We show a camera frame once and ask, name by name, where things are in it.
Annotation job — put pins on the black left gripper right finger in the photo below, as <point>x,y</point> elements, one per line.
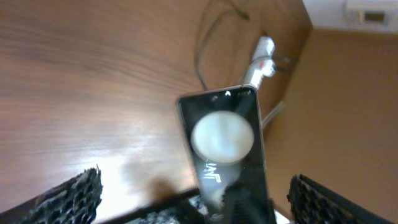
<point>311,202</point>

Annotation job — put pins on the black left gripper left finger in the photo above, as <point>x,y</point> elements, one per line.
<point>74,201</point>

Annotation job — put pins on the black Samsung Galaxy smartphone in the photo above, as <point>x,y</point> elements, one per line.
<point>223,135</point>

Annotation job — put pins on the white power strip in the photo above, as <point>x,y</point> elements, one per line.
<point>262,65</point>

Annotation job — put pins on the white wall socket plate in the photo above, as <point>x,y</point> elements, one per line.
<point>372,14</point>

